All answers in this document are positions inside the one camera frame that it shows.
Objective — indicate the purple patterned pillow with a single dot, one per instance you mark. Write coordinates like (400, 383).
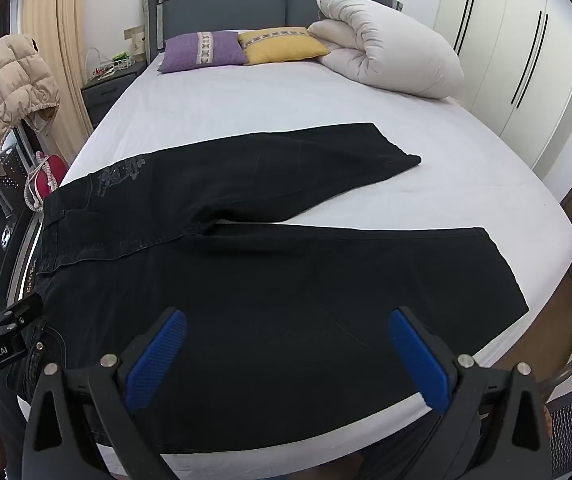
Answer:
(200, 51)

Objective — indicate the beige curtain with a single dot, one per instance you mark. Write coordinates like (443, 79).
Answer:
(55, 30)

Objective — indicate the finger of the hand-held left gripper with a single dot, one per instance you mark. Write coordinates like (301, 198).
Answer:
(20, 312)

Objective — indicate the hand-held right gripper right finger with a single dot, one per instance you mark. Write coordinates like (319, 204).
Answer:
(418, 357)

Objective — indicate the red bag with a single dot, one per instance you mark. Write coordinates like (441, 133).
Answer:
(48, 180)

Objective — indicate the beige puffer jacket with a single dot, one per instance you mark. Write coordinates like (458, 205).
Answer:
(8, 90)

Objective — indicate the black pants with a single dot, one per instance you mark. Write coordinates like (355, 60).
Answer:
(276, 280)

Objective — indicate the beige paper bag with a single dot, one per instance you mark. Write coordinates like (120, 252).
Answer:
(136, 42)

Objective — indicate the grey upholstered headboard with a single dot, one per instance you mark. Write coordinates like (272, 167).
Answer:
(246, 5)

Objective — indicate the white wardrobe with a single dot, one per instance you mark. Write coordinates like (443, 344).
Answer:
(516, 50)

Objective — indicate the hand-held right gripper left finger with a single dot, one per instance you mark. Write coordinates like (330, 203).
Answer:
(158, 355)

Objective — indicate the dark grey nightstand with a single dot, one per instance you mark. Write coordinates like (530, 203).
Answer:
(108, 92)

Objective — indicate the folded white duvet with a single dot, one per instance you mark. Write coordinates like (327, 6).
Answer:
(391, 45)

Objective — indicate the white sheeted bed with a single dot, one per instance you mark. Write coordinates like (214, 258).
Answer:
(266, 100)

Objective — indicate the yellow patterned pillow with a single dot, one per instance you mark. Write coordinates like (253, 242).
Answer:
(281, 45)

